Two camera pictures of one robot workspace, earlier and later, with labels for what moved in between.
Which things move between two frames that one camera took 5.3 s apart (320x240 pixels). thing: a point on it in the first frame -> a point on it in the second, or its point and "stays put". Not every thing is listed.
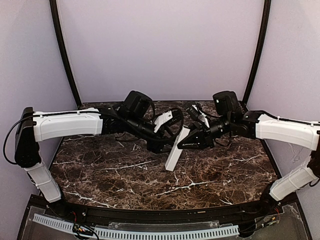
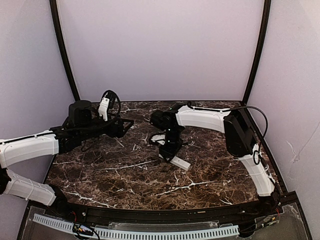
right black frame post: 263,39 stays put
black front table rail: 166,216 stays put
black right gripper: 204,133 -> 168,152
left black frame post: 54,13 stays put
